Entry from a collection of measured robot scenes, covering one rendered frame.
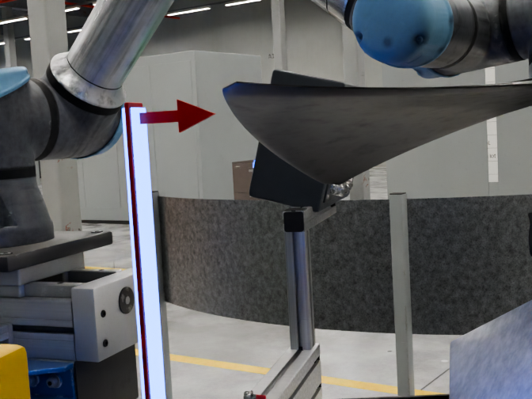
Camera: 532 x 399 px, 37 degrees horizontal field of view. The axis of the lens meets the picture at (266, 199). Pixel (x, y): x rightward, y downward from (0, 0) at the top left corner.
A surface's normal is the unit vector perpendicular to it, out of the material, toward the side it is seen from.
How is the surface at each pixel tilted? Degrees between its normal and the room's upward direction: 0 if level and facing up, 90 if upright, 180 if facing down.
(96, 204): 90
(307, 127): 164
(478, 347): 55
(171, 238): 90
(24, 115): 88
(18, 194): 72
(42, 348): 90
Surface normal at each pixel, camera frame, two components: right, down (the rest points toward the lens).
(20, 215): 0.64, -0.28
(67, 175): 0.83, 0.00
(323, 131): 0.08, 0.97
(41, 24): -0.56, 0.10
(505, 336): -0.80, -0.50
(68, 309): -0.37, 0.10
